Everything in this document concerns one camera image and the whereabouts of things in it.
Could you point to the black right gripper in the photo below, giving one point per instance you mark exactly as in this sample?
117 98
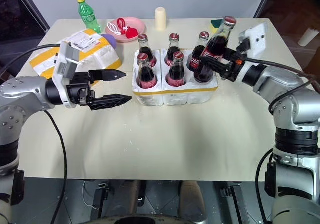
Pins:
231 67

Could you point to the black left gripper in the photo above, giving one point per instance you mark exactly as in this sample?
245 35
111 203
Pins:
78 89

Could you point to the glass cola bottle red cap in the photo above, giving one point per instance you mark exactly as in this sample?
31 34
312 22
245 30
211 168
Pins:
146 49
173 50
217 44
176 74
199 49
146 76

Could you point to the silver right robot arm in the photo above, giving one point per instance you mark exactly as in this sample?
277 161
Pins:
282 84

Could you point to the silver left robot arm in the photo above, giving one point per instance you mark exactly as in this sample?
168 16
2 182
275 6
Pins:
22 91

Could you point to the white foam box yellow tape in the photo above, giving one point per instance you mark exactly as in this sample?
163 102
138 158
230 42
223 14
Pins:
100 56

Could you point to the white foam crate yellow tape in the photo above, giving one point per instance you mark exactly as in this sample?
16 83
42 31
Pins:
175 97

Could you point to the green and yellow sponge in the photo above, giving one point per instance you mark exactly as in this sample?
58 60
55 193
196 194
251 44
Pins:
215 25

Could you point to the purple round object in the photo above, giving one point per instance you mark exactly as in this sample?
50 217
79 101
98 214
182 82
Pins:
111 40

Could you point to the red heart pouch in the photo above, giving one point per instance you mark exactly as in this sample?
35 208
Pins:
131 32

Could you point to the pink plate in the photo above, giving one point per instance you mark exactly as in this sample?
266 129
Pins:
140 27

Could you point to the cream plastic cup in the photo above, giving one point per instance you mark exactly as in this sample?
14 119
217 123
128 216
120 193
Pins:
160 19

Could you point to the green plastic bottle yellow cap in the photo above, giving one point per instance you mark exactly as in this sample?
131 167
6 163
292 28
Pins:
88 16

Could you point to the white paper cup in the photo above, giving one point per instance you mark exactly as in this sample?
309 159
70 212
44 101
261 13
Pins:
305 37

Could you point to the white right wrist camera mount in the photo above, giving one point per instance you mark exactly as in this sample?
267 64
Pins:
257 39

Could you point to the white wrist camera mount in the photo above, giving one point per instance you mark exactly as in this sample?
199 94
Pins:
257 39
65 59

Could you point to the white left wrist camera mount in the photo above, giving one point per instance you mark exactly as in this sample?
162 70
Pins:
65 59

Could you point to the grey frame bar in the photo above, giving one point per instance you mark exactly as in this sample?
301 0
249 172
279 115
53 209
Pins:
35 9
263 0

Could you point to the black bracket under table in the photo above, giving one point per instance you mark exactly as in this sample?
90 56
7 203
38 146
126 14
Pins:
103 194
231 201

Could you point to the brown post under table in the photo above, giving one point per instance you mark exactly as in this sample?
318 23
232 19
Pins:
192 199
132 196

